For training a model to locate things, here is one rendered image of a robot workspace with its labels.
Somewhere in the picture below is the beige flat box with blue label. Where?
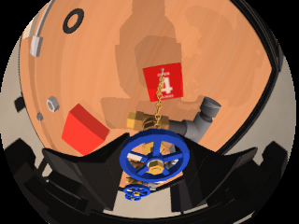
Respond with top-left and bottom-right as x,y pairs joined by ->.
23,9 -> 41,38

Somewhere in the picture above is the red rectangular block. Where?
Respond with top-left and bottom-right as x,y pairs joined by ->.
62,104 -> 109,156

